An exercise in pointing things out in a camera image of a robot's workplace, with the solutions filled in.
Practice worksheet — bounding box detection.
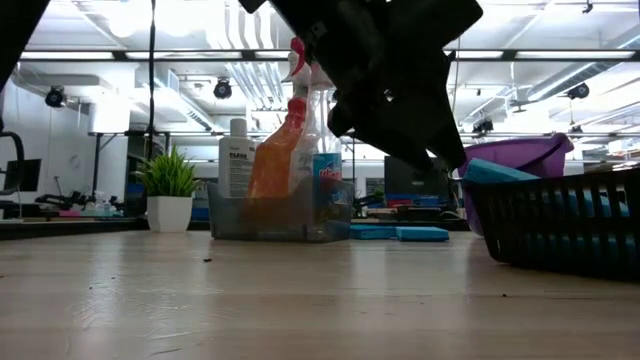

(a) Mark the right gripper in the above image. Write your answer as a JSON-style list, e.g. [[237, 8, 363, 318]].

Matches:
[[239, 0, 484, 173]]

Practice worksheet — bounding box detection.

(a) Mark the orange liquid spray bottle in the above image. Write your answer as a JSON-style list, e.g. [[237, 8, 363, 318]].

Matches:
[[246, 37, 321, 229]]

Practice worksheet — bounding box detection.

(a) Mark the black computer monitor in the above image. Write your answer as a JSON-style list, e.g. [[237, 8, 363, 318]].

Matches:
[[383, 155, 451, 207]]

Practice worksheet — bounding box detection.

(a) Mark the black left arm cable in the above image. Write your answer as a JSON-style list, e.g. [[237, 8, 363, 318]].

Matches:
[[146, 0, 157, 162]]

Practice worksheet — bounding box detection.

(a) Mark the grey translucent plastic bin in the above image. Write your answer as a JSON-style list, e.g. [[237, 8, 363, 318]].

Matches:
[[207, 178, 356, 244]]

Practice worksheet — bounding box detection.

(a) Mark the white plastic bottle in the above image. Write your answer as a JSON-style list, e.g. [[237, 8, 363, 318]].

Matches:
[[218, 118, 258, 200]]

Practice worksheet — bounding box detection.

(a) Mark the black plastic basket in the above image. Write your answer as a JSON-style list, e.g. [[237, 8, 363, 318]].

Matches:
[[462, 167, 640, 283]]

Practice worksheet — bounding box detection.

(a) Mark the black aluminium rig frame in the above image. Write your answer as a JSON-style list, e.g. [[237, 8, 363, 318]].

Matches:
[[0, 48, 640, 242]]

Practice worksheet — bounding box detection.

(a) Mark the green plant in white pot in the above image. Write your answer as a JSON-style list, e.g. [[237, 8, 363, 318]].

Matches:
[[132, 144, 204, 235]]

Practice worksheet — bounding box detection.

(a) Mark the small black monitor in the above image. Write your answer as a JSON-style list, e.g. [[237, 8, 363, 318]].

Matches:
[[3, 158, 43, 194]]

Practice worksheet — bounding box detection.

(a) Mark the purple plastic bucket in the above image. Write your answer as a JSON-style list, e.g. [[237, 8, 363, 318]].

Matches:
[[452, 132, 576, 237]]

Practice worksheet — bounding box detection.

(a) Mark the blue liquid spray bottle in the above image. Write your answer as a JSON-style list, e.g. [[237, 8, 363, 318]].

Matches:
[[305, 62, 346, 236]]

